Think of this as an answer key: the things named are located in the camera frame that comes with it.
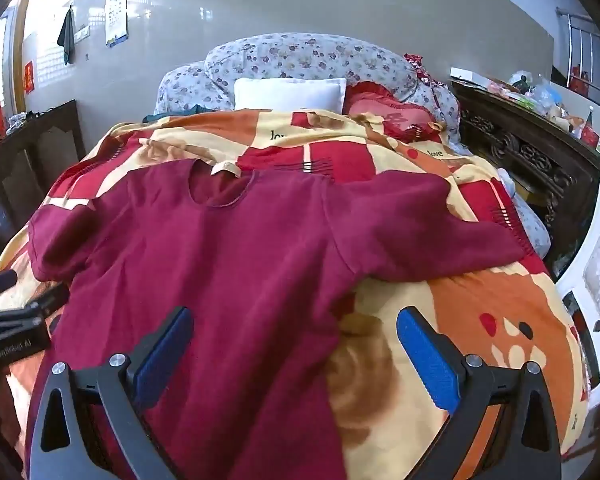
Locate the red wall paper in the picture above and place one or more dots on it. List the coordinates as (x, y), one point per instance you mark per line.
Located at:
(29, 76)

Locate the carved dark wooden cabinet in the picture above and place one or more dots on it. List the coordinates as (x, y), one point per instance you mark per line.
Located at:
(535, 160)

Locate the white chair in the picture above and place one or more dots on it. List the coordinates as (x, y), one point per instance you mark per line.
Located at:
(595, 270)

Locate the floral bedsheet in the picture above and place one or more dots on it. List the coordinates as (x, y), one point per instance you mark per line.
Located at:
(530, 220)

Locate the eye chart wall poster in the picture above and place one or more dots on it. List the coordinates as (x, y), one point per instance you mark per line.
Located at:
(116, 10)

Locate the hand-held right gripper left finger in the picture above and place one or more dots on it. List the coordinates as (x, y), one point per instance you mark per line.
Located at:
(165, 355)

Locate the white pillow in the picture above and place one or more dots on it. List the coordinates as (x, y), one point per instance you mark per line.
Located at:
(290, 94)

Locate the red orange printed blanket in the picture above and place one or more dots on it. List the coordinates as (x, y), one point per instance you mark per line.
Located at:
(480, 310)

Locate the red frilled pillow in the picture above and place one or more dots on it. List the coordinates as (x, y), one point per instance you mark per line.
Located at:
(385, 107)

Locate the maroon shirt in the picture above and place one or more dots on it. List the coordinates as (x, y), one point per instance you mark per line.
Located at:
(240, 260)

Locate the metal stair railing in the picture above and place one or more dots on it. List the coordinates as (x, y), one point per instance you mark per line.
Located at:
(587, 50)

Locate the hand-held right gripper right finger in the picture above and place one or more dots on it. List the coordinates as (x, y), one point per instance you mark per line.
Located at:
(427, 360)

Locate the pile of plastic bags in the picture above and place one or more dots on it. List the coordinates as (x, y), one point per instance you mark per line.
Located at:
(545, 97)

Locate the teal cloth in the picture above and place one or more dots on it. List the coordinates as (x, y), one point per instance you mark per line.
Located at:
(180, 112)

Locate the dark wooden sideboard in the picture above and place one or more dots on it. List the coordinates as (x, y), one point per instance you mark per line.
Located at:
(25, 170)

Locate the dark hanging cloth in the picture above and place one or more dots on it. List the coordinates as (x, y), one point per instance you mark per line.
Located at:
(67, 35)

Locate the flat white box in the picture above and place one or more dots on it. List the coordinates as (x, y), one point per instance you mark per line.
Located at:
(472, 76)

